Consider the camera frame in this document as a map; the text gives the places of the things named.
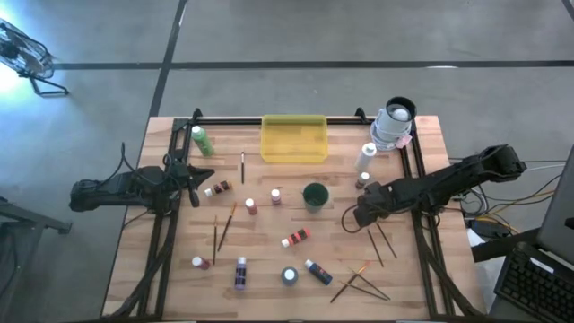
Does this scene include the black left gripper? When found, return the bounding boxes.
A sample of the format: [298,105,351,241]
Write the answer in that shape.
[161,163,215,212]

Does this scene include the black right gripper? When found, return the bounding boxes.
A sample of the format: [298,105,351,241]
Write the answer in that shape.
[353,181,396,229]

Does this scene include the large green paint bottle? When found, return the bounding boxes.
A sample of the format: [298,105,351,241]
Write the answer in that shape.
[190,125,215,158]

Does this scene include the teal plastic cup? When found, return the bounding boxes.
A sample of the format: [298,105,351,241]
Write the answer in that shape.
[301,181,330,214]

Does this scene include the tall white bottle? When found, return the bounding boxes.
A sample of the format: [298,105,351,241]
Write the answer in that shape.
[353,142,378,174]

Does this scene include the large dark grey bottle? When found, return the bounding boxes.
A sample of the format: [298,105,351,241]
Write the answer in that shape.
[281,266,300,286]

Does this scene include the small orange paint bottle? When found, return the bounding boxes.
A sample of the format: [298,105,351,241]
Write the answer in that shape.
[281,227,312,249]

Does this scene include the small blue paint bottle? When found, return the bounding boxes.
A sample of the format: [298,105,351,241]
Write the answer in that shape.
[304,258,334,286]

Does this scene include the small purple paint bottle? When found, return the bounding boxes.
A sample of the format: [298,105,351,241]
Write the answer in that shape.
[234,256,248,291]

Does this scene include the orange tipped paintbrush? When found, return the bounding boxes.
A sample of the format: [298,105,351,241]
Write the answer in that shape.
[329,261,372,304]

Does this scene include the yellow plastic bin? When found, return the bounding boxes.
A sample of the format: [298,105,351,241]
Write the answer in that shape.
[260,114,329,164]

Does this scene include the grey laptop computer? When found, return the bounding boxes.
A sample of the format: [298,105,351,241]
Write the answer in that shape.
[491,143,574,323]

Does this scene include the black floor fan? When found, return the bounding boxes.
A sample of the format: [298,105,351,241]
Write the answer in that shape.
[0,17,71,98]

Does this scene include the orange handled paintbrush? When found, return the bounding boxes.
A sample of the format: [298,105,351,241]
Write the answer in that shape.
[217,201,238,253]

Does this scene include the black aluminium table frame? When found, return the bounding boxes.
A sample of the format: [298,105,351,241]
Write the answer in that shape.
[101,107,484,322]

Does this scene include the black desk frame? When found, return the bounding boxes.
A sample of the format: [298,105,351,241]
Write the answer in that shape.
[0,196,73,315]

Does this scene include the white floor cable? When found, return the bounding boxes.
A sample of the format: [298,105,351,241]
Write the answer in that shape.
[522,162,567,174]

